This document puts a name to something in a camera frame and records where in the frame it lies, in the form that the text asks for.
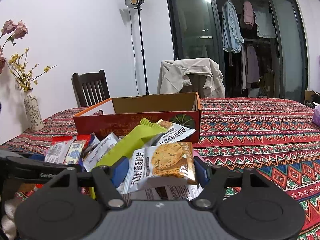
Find cookie cracker snack packet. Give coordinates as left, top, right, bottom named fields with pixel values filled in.
left=122, top=142, right=197, bottom=194

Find green snack packet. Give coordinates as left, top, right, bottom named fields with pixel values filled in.
left=96, top=118, right=168, bottom=167

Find red white snack packet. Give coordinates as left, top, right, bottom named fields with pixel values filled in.
left=44, top=135, right=91, bottom=164

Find orange cardboard snack box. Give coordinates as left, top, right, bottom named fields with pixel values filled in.
left=73, top=92, right=201, bottom=142

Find white text snack packet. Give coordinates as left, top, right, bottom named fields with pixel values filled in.
left=82, top=132, right=119, bottom=172

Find floral ceramic vase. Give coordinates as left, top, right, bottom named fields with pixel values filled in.
left=24, top=89, right=44, bottom=132

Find patterned red tablecloth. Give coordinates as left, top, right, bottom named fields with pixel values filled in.
left=1, top=98, right=319, bottom=239

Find dark wooden chair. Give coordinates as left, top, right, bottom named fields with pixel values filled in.
left=72, top=69, right=110, bottom=107

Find yellow flower branches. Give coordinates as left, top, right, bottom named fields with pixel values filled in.
left=7, top=48, right=57, bottom=92

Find chair with draped jacket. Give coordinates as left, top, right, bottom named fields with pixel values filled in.
left=180, top=74, right=206, bottom=99

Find beige jacket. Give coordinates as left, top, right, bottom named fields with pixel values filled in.
left=157, top=57, right=225, bottom=98

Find cardboard box at right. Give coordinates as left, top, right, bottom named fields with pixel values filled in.
left=304, top=90, right=320, bottom=109

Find pink dried roses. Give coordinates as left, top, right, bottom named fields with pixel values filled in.
left=1, top=20, right=29, bottom=73

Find light blue hanging shirt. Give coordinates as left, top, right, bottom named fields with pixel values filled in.
left=222, top=0, right=244, bottom=54

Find white hanging top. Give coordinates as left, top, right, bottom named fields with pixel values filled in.
left=254, top=6, right=277, bottom=39

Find pink hanging garment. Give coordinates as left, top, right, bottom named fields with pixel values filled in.
left=243, top=1, right=254, bottom=29

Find studio light on stand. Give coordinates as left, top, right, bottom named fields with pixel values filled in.
left=124, top=0, right=150, bottom=96

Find black sliding door frame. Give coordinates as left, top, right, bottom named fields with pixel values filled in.
left=168, top=0, right=308, bottom=102

